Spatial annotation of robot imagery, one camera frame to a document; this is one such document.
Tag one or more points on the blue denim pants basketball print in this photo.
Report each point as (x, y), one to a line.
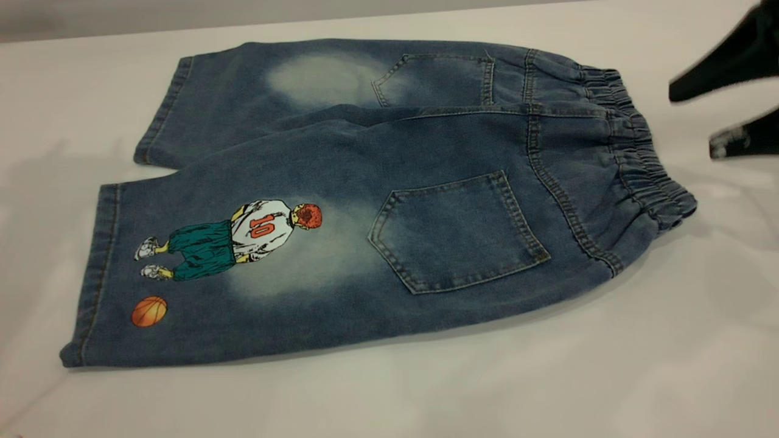
(389, 201)

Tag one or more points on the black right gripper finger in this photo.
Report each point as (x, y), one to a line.
(751, 137)
(739, 61)

